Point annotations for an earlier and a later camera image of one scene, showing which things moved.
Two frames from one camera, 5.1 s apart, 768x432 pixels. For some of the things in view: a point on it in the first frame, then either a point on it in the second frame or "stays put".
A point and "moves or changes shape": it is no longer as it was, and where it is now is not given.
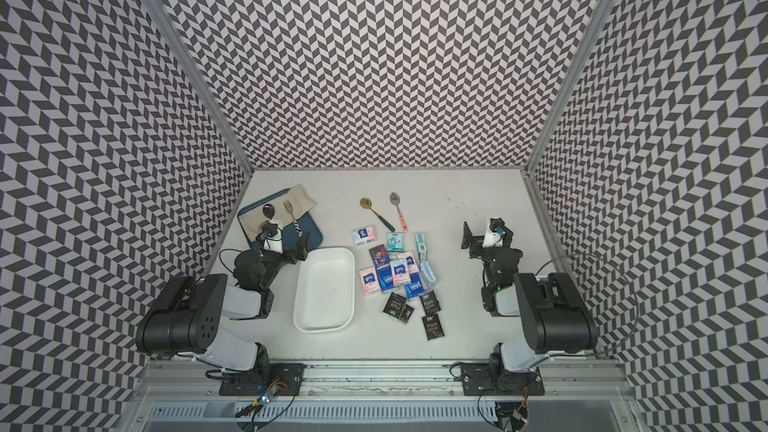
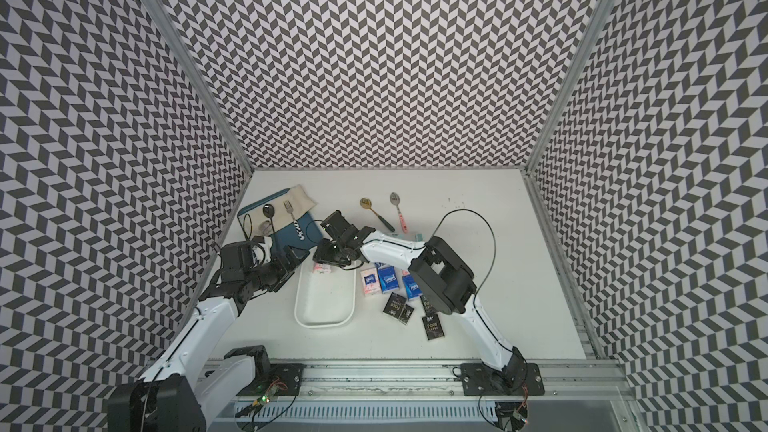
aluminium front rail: x=185 y=380 stays put
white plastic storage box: x=324 y=291 stays put
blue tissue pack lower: x=415 y=288 stays put
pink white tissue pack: x=364 y=235 moves or changes shape
